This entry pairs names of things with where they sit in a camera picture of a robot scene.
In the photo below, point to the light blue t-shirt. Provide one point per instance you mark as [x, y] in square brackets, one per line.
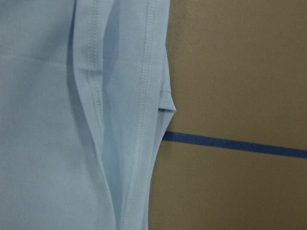
[85, 100]

